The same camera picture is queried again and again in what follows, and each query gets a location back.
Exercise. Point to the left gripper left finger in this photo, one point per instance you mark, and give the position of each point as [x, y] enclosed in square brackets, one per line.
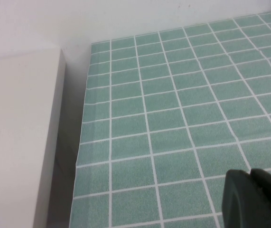
[237, 202]

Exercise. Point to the green tile-pattern tablecloth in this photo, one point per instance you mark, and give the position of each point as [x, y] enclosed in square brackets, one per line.
[173, 118]

